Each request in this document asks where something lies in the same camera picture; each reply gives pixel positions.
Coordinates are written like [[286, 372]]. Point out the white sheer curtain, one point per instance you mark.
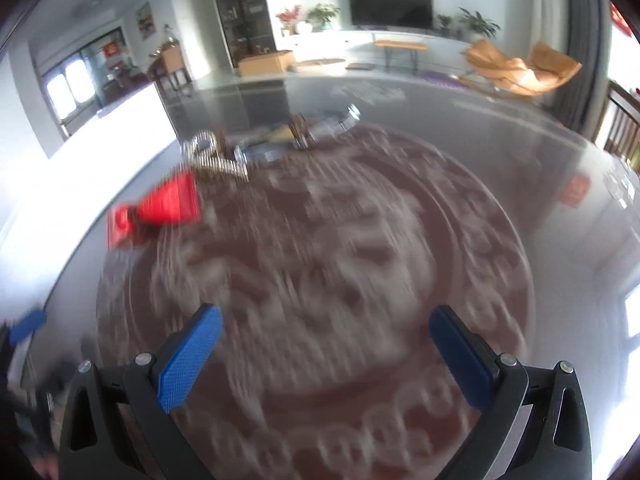
[[547, 5]]

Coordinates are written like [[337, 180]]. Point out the cardboard box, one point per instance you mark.
[[265, 62]]

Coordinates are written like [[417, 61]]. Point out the red square paper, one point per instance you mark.
[[575, 191]]

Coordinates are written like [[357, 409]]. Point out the red wall decoration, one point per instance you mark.
[[620, 19]]

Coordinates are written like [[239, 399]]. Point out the grey curtain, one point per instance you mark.
[[590, 45]]

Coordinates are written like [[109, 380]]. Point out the wooden sideboard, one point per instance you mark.
[[172, 62]]

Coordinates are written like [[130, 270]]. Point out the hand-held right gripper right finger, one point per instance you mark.
[[460, 360]]

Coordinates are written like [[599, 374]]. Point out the red flowers in vase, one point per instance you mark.
[[289, 17]]

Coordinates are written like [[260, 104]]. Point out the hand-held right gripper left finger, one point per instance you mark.
[[190, 355]]

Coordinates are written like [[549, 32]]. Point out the glass display cabinet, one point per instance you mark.
[[242, 10]]

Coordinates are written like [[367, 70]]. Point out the large white box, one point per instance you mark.
[[75, 185]]

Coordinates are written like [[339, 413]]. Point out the red hair clip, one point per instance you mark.
[[165, 200]]

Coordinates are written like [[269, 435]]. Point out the framed wall picture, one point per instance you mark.
[[144, 21]]

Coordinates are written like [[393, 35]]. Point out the wooden bench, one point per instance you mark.
[[400, 45]]

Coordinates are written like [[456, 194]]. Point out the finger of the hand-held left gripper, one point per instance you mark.
[[27, 325]]

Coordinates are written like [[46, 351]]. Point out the large leafy potted plant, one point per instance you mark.
[[479, 24]]

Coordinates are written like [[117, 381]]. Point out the small potted plant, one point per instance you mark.
[[444, 24]]

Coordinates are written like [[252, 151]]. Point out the dark wooden chair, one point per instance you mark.
[[622, 125]]

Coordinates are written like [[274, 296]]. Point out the red door poster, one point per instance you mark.
[[111, 50]]

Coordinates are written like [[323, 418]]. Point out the orange lounge chair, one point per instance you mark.
[[487, 62], [547, 72]]

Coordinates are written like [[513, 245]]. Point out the ceiling light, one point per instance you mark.
[[91, 6]]

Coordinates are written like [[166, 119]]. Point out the white television cabinet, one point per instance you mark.
[[345, 42]]

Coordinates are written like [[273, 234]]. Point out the round glass desktop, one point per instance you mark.
[[350, 270]]

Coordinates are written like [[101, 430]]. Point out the green potted plant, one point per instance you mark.
[[322, 15]]

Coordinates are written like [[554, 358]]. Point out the black television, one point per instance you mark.
[[390, 7]]

